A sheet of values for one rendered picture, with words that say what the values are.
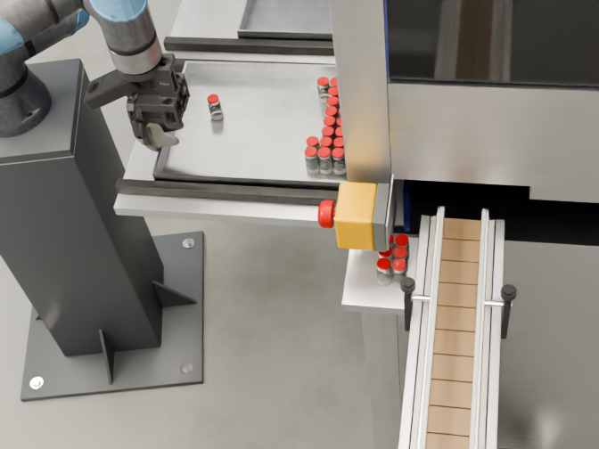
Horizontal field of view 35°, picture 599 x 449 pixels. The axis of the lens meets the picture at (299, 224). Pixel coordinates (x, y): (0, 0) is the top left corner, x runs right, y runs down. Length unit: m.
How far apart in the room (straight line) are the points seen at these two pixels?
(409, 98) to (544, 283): 0.47
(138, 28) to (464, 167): 0.50
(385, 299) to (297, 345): 1.00
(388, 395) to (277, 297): 0.60
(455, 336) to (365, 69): 0.39
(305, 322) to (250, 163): 0.91
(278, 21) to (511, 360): 0.77
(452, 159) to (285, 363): 1.15
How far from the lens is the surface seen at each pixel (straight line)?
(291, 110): 1.67
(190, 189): 1.56
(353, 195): 1.35
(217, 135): 1.65
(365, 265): 1.46
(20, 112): 1.88
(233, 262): 2.56
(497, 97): 1.25
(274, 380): 2.37
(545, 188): 1.39
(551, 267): 1.55
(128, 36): 1.40
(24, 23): 1.43
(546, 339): 1.74
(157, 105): 1.49
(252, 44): 1.77
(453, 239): 1.43
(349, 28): 1.18
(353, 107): 1.28
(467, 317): 1.35
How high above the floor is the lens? 2.10
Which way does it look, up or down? 54 degrees down
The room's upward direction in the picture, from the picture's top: 10 degrees counter-clockwise
